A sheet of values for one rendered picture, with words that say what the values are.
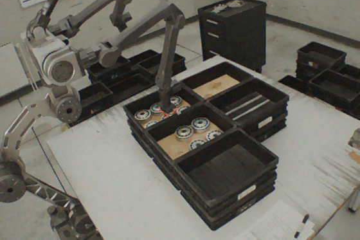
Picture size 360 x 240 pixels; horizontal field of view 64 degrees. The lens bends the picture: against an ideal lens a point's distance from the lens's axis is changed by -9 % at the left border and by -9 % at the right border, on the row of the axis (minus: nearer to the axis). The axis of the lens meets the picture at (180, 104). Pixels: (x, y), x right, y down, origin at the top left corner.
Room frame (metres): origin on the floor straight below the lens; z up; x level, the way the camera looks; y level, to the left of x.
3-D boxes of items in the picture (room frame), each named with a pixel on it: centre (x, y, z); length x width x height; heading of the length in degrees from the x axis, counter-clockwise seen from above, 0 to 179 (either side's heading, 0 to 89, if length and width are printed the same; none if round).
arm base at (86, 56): (1.18, 0.36, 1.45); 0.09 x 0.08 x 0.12; 32
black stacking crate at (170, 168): (1.24, -0.03, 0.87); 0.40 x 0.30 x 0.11; 117
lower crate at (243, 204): (0.97, -0.17, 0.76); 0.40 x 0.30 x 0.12; 117
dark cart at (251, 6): (3.19, -0.72, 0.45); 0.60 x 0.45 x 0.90; 122
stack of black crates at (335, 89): (1.89, -1.28, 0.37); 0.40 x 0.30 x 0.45; 31
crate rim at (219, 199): (0.97, -0.17, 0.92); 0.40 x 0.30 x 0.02; 117
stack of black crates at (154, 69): (2.73, 0.12, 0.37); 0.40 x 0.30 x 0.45; 122
